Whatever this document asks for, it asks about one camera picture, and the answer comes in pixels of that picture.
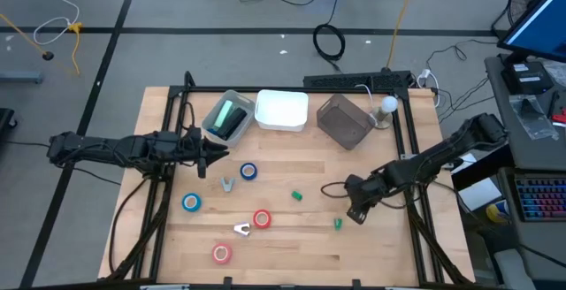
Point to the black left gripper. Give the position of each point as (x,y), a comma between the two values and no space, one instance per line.
(188,148)

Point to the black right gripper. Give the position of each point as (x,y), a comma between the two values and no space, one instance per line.
(364,190)

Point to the blue mini stapler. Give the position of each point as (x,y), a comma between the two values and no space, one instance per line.
(211,130)

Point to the dark blue tape roll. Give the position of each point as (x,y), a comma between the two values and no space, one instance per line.
(242,171)

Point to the long black stapler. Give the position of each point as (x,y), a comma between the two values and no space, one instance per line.
(234,124)

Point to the grey-blue staple remover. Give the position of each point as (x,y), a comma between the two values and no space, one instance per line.
(227,187)

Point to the mint green stapler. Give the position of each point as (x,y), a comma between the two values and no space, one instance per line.
(223,113)

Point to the green and white mini stapler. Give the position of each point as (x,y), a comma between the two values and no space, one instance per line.
(337,224)

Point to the light blue tape roll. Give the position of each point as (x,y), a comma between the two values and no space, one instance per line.
(184,202)

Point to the red tape roll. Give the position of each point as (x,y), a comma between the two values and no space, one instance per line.
(255,219)

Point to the pink tape roll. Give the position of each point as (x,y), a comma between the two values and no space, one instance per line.
(214,254)

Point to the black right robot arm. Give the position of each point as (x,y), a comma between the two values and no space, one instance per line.
(442,153)

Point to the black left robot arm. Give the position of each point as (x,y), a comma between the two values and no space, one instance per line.
(106,150)

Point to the lilac staple remover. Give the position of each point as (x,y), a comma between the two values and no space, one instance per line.
(238,229)

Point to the grey plastic bin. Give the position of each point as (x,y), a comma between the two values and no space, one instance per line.
(236,100)

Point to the brown translucent plastic bin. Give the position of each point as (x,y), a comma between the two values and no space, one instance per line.
(342,122)

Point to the white plastic bin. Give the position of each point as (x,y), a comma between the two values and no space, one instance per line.
(281,109)

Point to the white bulb brass lamp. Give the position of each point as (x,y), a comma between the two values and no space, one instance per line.
(389,103)

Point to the long black perforated box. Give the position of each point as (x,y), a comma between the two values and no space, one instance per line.
(336,81)

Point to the tall black perforated box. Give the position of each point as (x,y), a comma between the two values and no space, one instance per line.
(391,80)

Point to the white paper sheet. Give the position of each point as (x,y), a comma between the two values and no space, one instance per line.
(479,195)

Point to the white power adapter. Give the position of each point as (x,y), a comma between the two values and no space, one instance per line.
(424,76)

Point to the yellow and blue roll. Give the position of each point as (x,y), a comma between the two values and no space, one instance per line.
(495,212)

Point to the grey chair seat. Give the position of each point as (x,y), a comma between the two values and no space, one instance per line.
(513,272)

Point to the backlit rainbow keyboard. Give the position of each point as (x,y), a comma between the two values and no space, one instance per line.
(541,197)

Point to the clear plastic bag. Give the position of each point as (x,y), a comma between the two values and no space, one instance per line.
(530,117)

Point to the grey desk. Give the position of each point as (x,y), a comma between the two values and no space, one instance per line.
(544,153)

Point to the black mini computer box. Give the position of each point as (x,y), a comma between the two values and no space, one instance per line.
(526,78)

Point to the grey metal cart base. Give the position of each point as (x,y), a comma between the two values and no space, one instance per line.
(20,77)

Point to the red tool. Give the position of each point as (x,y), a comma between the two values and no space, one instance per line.
(560,116)

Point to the black computer monitor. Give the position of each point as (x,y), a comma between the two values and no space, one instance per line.
(544,29)

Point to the black aluminium table frame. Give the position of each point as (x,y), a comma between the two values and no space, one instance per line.
(203,89)

